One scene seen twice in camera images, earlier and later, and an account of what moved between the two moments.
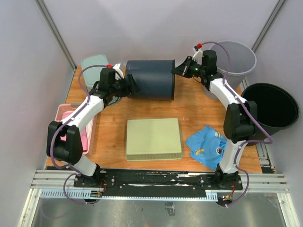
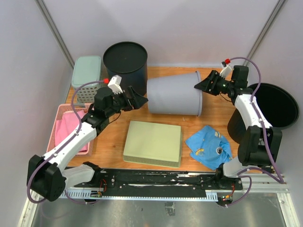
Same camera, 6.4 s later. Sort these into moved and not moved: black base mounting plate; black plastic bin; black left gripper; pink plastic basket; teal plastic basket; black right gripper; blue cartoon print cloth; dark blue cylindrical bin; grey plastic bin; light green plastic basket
Moved: black left gripper; dark blue cylindrical bin; teal plastic basket; black right gripper; light green plastic basket; grey plastic bin
Not moved: black plastic bin; blue cartoon print cloth; pink plastic basket; black base mounting plate
